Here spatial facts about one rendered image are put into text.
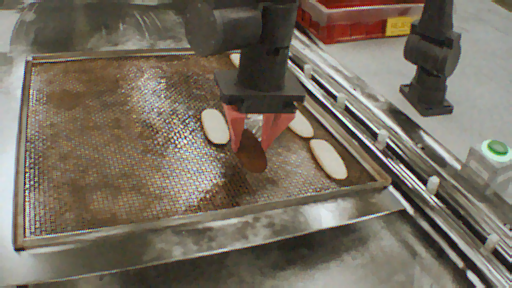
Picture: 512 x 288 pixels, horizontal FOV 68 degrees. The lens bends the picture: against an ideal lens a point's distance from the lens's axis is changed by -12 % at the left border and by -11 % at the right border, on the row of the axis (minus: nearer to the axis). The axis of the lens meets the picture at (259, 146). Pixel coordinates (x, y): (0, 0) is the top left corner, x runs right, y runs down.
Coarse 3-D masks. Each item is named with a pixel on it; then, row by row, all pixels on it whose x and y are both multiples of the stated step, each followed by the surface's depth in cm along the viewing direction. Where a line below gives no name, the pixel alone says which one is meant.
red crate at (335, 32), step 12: (300, 12) 127; (312, 24) 122; (336, 24) 114; (348, 24) 115; (360, 24) 117; (384, 24) 119; (324, 36) 116; (336, 36) 117; (348, 36) 118; (360, 36) 119; (372, 36) 120; (384, 36) 121
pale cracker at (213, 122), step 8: (208, 112) 69; (216, 112) 69; (208, 120) 66; (216, 120) 67; (208, 128) 65; (216, 128) 65; (224, 128) 65; (208, 136) 64; (216, 136) 63; (224, 136) 64
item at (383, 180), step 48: (144, 96) 72; (192, 96) 74; (96, 144) 58; (144, 144) 60; (192, 144) 62; (288, 144) 66; (336, 144) 69; (48, 192) 49; (96, 192) 50; (336, 192) 57; (48, 240) 41
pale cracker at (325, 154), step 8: (312, 144) 66; (320, 144) 66; (328, 144) 66; (320, 152) 64; (328, 152) 64; (320, 160) 63; (328, 160) 62; (336, 160) 63; (328, 168) 61; (336, 168) 61; (344, 168) 62; (336, 176) 60; (344, 176) 61
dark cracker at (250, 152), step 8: (248, 136) 58; (256, 136) 59; (240, 144) 56; (248, 144) 56; (256, 144) 57; (240, 152) 55; (248, 152) 55; (256, 152) 55; (240, 160) 55; (248, 160) 54; (256, 160) 54; (264, 160) 54; (248, 168) 53; (256, 168) 53; (264, 168) 54
